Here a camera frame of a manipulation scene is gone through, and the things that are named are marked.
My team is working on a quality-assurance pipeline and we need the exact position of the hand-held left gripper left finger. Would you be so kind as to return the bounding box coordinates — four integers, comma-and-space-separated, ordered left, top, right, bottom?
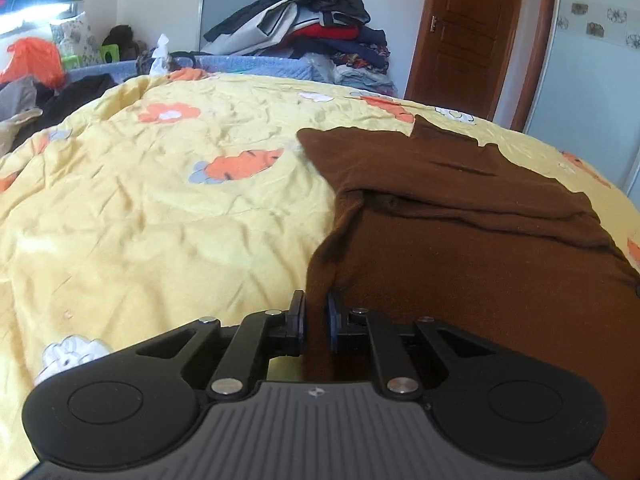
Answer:
135, 290, 307, 402

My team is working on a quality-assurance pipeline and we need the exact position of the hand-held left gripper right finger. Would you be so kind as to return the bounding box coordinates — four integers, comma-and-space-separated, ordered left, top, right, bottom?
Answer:
325, 292, 501, 402

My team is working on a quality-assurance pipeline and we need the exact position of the brown knit sweater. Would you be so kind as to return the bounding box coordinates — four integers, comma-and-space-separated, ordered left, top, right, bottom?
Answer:
296, 115, 640, 480

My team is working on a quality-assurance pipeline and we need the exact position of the pile of mixed clothes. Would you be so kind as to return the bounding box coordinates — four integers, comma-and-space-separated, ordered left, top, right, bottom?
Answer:
202, 0, 399, 98

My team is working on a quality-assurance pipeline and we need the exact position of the yellow carrot print blanket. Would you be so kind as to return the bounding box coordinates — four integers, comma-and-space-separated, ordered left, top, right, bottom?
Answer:
0, 71, 640, 466

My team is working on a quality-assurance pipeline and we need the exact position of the blue quilted basket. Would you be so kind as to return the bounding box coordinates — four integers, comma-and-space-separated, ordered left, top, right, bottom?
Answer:
65, 52, 323, 83

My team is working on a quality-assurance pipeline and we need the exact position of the white crumpled tissue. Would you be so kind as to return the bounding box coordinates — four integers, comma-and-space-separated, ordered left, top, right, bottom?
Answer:
149, 34, 174, 77

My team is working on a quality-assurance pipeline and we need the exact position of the black garment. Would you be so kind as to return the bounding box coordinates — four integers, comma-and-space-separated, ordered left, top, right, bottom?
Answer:
36, 74, 119, 132

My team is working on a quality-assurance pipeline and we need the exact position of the brown wooden door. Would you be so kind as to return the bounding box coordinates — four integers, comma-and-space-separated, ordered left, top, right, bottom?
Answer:
404, 0, 529, 122

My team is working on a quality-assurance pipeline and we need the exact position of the grey framed panel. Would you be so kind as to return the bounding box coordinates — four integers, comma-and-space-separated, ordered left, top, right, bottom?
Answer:
199, 0, 273, 53

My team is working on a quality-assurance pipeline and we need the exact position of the dark plush toy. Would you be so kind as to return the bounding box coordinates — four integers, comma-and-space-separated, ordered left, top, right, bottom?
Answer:
102, 25, 139, 61

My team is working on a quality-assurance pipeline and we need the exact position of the beige cloth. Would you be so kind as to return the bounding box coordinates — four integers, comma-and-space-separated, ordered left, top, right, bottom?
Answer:
0, 107, 45, 157

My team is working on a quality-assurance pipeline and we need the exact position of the white flower sticker wardrobe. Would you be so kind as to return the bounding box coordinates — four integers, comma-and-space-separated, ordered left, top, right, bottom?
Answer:
522, 0, 640, 197

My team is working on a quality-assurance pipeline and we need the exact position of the floral print pillow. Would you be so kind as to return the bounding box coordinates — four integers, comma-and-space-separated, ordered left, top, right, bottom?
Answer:
50, 12, 104, 68

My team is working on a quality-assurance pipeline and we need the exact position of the grey garment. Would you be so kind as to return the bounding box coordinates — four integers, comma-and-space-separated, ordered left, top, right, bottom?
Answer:
0, 77, 45, 122

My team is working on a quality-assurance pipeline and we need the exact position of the orange plastic bag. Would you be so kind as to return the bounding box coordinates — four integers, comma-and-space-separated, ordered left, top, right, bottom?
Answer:
0, 37, 67, 88

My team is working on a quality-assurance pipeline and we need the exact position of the brown wooden door frame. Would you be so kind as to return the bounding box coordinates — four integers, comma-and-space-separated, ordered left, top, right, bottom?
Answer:
509, 0, 559, 134

